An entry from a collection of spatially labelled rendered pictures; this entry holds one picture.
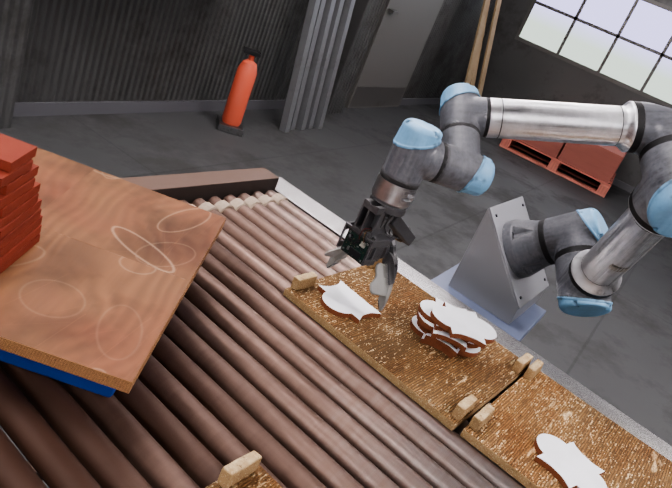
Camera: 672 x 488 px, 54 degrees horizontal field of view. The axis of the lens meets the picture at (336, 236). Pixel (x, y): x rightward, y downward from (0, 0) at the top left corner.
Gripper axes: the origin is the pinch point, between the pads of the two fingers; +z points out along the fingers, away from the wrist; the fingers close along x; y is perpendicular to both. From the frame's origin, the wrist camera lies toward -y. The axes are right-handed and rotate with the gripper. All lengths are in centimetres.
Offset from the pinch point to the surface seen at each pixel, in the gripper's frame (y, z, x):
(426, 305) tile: -9.1, -2.2, 11.1
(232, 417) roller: 40.2, 6.5, 13.8
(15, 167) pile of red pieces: 65, -20, -12
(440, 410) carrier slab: 7.0, 3.8, 29.1
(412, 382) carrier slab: 6.1, 3.8, 22.0
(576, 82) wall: -769, -10, -274
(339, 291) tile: 0.3, 2.5, -2.8
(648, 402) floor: -270, 93, 37
